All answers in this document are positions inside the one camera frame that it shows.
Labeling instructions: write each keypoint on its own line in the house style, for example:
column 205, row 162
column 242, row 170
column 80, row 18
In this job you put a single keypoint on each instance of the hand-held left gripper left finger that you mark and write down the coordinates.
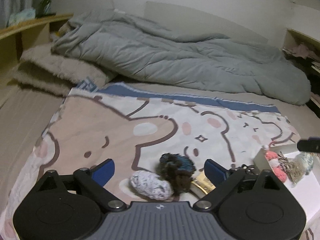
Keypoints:
column 106, row 170

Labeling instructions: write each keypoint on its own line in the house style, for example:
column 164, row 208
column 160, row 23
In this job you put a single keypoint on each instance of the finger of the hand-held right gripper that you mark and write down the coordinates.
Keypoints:
column 308, row 145

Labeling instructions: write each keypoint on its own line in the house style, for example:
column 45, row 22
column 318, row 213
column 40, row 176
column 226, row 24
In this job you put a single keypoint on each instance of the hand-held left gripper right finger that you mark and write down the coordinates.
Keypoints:
column 213, row 173

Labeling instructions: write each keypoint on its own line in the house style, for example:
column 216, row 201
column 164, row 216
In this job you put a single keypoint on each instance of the floral round pouch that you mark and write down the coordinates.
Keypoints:
column 305, row 161

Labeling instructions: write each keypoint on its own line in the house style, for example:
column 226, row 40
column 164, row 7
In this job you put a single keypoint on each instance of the pink crochet doll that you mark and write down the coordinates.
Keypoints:
column 276, row 166

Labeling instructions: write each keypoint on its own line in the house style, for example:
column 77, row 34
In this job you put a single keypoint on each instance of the dark crochet scrunchie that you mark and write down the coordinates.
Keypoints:
column 175, row 170

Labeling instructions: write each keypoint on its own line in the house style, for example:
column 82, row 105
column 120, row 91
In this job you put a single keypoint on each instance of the white cardboard box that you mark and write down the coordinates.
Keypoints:
column 302, row 200

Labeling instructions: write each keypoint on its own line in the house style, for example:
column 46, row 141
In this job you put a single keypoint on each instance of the yellow tissue pack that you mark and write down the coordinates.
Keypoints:
column 201, row 182

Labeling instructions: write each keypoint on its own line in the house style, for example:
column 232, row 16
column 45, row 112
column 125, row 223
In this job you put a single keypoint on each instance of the bear printed blanket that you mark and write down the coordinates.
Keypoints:
column 105, row 125

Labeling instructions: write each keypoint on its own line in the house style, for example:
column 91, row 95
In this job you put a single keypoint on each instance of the beige folded clothes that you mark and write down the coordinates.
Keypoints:
column 315, row 63

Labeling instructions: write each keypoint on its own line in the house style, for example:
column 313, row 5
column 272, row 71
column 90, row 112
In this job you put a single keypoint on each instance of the pink crumpled clothes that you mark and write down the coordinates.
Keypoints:
column 301, row 50

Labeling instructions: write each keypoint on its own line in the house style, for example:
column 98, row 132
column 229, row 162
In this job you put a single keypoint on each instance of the beige bed sheet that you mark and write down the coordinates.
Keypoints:
column 22, row 115

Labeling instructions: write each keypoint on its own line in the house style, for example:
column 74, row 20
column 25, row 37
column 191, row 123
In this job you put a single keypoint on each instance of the beige fleece blanket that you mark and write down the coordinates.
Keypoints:
column 55, row 72

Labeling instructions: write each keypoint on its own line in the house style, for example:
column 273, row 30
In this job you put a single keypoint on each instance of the grey comforter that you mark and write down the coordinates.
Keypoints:
column 162, row 52

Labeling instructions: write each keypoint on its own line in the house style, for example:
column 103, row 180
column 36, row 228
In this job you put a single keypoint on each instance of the wooden bedside shelf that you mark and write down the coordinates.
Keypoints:
column 30, row 32

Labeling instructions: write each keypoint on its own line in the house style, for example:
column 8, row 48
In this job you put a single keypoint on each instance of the white power adapter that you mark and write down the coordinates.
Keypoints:
column 119, row 10

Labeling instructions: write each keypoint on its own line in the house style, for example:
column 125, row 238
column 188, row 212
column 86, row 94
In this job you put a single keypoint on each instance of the pale green tissue packet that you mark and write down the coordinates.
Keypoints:
column 22, row 16

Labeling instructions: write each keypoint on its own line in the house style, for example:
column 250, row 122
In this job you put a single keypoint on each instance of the green glass bottle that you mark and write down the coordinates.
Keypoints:
column 45, row 5

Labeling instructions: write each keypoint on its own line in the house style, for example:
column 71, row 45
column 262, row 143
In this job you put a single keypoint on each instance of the grey curtain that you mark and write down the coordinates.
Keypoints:
column 17, row 2

